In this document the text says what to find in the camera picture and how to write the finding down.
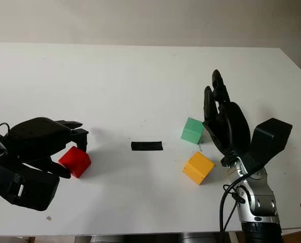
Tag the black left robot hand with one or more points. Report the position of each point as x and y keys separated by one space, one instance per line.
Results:
x=39 y=136

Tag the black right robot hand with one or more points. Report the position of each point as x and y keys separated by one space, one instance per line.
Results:
x=233 y=129

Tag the green cube block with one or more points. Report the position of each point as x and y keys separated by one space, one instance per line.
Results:
x=192 y=130

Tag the red cube block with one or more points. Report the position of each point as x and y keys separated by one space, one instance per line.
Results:
x=75 y=160

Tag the yellow cube block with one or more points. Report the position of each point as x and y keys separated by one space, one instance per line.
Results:
x=198 y=167

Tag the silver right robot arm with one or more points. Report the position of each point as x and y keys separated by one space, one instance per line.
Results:
x=260 y=202

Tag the black tape strip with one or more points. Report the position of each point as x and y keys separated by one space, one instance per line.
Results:
x=146 y=146

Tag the dark grey robot torso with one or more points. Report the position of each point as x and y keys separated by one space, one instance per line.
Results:
x=152 y=239

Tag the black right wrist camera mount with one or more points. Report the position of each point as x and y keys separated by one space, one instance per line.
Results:
x=271 y=136

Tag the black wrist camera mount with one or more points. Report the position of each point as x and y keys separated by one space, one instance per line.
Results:
x=34 y=187
x=271 y=136

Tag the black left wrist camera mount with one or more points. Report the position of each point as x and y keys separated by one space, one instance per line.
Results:
x=34 y=187

